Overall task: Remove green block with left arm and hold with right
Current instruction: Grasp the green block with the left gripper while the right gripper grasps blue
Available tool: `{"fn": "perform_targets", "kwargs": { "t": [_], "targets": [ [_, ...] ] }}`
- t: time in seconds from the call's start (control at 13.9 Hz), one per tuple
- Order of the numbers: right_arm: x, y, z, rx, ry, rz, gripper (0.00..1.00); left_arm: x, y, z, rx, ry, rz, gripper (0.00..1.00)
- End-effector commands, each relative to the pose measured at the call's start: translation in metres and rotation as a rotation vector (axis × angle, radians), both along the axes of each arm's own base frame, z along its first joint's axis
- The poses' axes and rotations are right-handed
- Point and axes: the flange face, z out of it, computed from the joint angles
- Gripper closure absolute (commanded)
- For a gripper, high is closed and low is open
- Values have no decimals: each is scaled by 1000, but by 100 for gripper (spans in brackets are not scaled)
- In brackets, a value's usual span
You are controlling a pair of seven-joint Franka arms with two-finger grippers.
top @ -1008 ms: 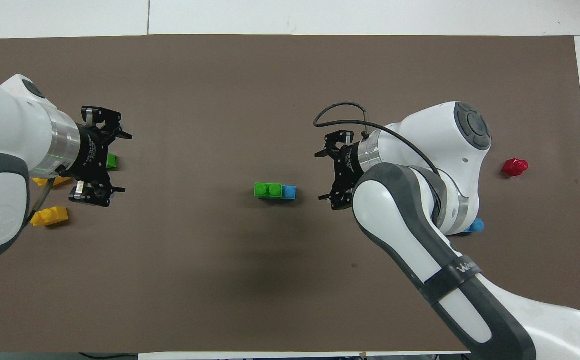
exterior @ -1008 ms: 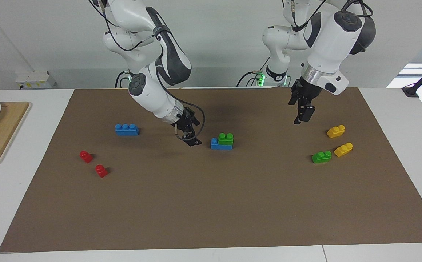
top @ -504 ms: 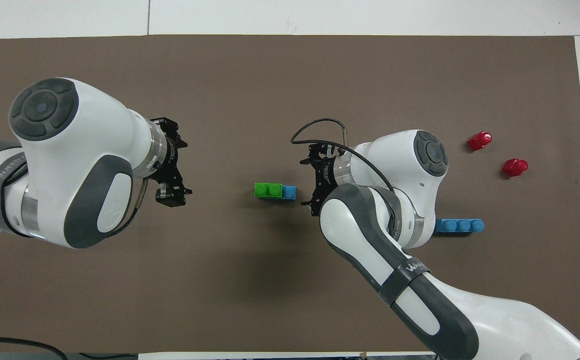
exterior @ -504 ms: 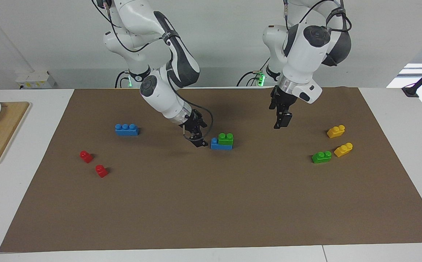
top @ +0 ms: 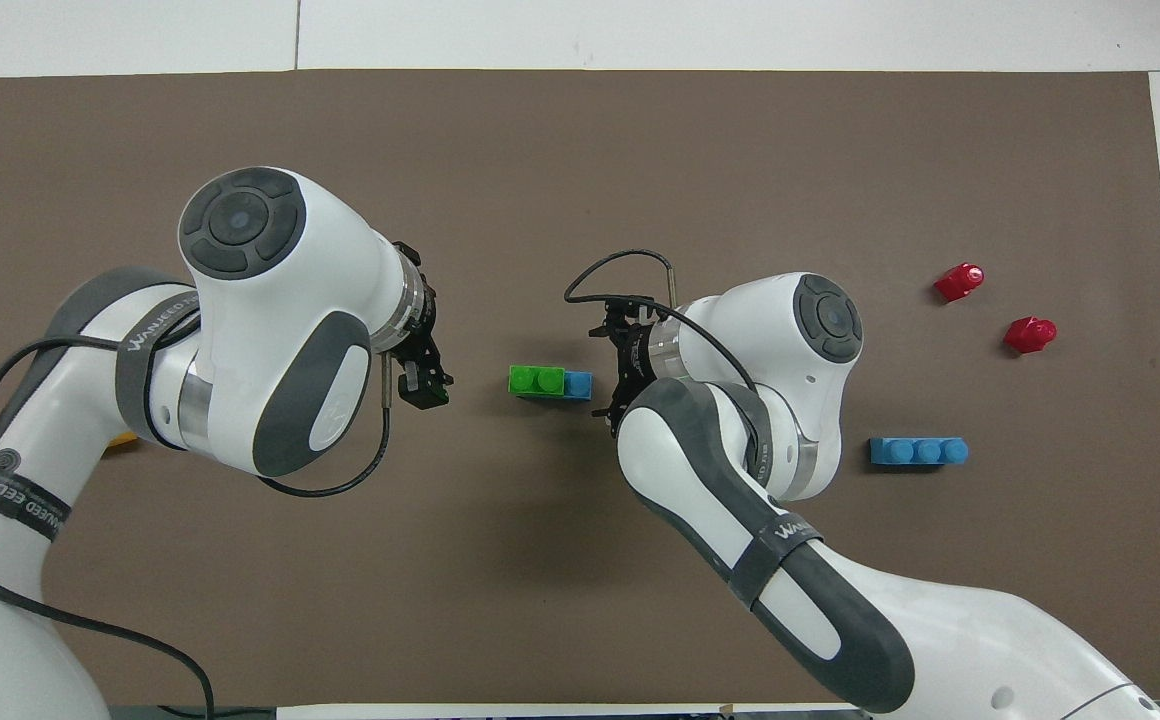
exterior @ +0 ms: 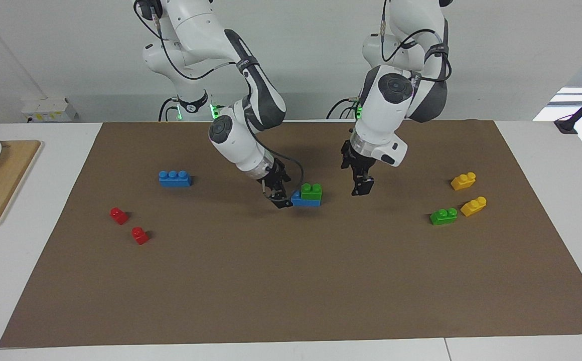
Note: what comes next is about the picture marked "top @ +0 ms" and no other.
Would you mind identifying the red one-stud block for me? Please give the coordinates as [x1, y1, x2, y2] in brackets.
[934, 263, 985, 304]
[1003, 317, 1058, 355]

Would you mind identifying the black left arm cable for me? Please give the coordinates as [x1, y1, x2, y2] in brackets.
[0, 335, 393, 720]

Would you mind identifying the thin black cable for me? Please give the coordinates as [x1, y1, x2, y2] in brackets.
[155, 704, 277, 720]

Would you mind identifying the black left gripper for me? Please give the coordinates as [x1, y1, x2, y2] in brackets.
[390, 240, 455, 412]

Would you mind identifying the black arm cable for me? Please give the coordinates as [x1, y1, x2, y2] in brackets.
[564, 248, 773, 483]
[0, 335, 393, 720]

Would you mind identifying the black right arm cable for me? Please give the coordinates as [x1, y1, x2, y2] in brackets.
[564, 248, 773, 483]

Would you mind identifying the brown paper table mat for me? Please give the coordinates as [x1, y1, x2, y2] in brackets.
[0, 68, 1160, 706]

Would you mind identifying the plain green two-stud block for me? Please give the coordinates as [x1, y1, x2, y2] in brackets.
[508, 364, 566, 398]

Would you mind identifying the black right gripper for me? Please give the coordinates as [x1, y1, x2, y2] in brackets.
[590, 295, 663, 433]

